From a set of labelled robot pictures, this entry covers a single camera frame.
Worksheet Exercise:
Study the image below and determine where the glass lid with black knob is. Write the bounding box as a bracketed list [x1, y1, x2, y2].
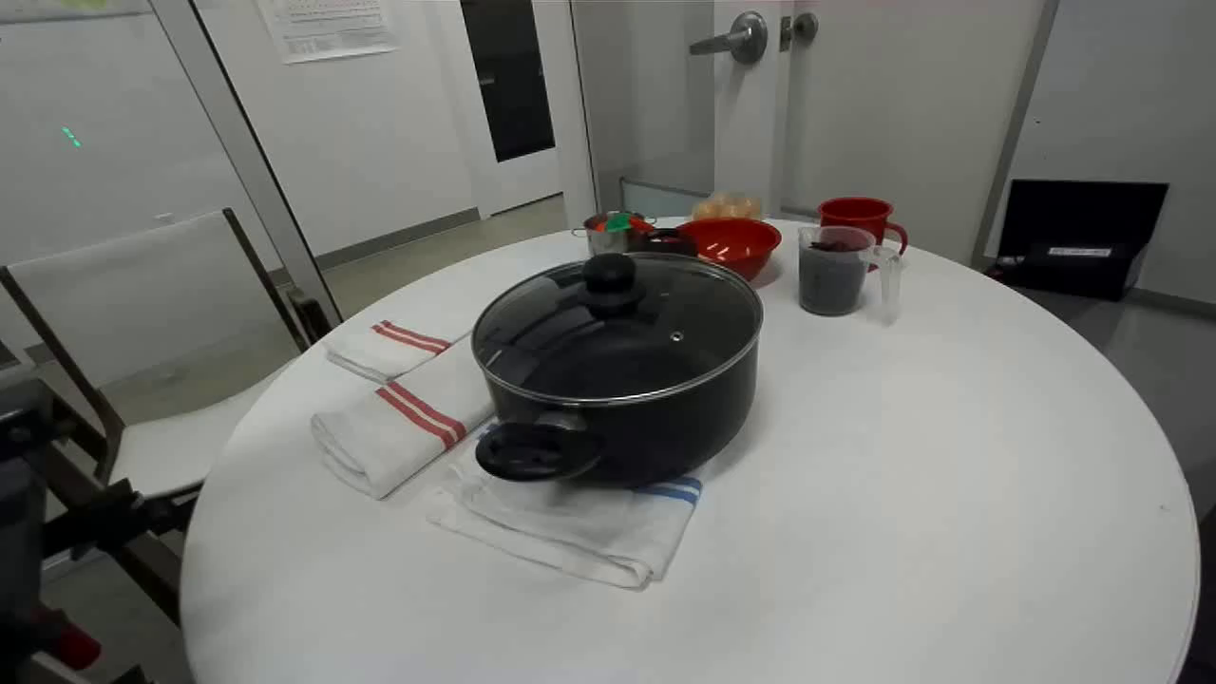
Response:
[471, 254, 764, 404]

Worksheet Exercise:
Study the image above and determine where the black cooking pot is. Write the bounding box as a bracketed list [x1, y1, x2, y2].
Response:
[466, 252, 768, 489]

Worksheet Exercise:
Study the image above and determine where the blue striped towel under pot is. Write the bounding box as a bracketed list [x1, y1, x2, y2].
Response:
[428, 456, 704, 589]

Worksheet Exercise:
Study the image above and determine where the red striped towel near pot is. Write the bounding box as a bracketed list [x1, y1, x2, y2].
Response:
[312, 338, 492, 498]

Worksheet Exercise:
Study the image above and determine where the metal tin with colourful items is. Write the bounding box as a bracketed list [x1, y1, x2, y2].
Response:
[587, 209, 654, 254]

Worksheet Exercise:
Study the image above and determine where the red plastic bowl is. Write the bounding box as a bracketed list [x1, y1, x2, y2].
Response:
[682, 218, 782, 277]

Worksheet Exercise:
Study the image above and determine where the beige bread roll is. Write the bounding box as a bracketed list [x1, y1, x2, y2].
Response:
[691, 194, 764, 219]

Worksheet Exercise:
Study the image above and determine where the red striped towel far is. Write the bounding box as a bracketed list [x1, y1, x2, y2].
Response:
[327, 318, 450, 381]

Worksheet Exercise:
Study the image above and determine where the grey translucent cup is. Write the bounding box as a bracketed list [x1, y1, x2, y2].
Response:
[797, 224, 874, 316]

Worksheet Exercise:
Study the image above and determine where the red mug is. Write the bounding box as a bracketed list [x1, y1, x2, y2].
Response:
[820, 196, 907, 252]

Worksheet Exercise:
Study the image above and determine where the round silver door lock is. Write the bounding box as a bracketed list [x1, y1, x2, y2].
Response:
[780, 12, 820, 54]

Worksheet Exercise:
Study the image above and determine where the black box on floor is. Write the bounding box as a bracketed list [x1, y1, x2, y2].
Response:
[989, 180, 1168, 299]

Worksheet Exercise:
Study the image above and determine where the silver door lever handle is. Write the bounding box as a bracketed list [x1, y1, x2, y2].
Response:
[689, 12, 768, 66]

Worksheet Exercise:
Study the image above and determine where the white chair with dark frame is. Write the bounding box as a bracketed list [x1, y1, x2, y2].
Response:
[3, 209, 312, 620]

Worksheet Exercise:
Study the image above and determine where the black camera tripod stand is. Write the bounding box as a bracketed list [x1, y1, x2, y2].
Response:
[0, 360, 193, 684]

